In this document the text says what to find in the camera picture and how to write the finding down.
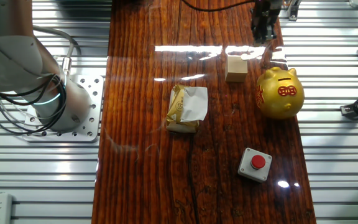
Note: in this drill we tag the light wooden cube block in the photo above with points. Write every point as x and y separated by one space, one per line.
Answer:
235 71

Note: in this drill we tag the silver metal stand pole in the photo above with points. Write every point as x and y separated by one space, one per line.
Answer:
294 11

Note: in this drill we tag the golden piggy bank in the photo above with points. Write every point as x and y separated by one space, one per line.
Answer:
278 102

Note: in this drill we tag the grey box red push button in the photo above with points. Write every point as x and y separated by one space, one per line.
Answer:
249 171

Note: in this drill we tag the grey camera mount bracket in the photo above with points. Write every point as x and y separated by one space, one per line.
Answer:
270 32

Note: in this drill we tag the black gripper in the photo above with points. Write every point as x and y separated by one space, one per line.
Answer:
266 11

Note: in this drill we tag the grey conduit with metal connector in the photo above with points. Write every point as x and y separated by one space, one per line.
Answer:
67 63

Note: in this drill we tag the silver perforated base plate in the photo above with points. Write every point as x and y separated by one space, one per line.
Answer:
96 109

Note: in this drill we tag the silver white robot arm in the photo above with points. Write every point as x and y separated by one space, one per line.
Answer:
11 56

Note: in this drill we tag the gold white snack packet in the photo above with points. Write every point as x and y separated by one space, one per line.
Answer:
183 109

